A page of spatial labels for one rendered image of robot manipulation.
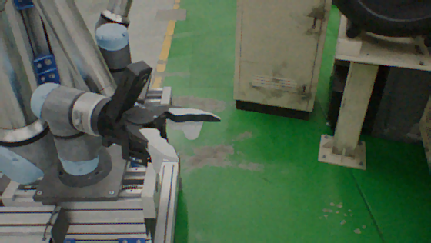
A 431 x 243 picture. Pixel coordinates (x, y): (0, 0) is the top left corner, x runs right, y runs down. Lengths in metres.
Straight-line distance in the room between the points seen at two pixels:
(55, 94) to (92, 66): 0.13
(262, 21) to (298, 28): 0.22
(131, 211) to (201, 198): 0.90
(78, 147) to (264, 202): 1.34
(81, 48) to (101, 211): 0.50
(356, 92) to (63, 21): 1.60
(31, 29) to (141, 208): 0.58
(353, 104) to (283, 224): 0.75
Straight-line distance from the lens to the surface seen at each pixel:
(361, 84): 2.05
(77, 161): 0.79
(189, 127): 0.66
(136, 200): 1.06
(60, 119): 0.72
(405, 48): 1.76
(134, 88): 0.61
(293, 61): 2.37
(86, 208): 1.13
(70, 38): 0.81
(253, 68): 2.44
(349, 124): 2.17
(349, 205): 2.04
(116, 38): 1.36
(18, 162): 0.86
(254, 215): 1.88
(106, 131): 0.69
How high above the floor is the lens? 1.41
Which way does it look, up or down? 35 degrees down
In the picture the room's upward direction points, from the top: straight up
